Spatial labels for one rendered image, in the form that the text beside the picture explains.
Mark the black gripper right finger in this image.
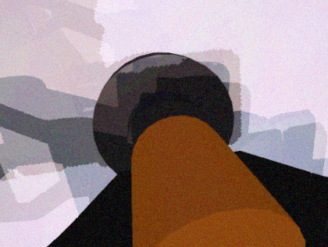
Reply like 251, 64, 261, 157
234, 151, 328, 247

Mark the orange cylinder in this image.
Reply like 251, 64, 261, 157
130, 115, 305, 247

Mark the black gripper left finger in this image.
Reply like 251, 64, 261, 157
47, 170, 133, 247

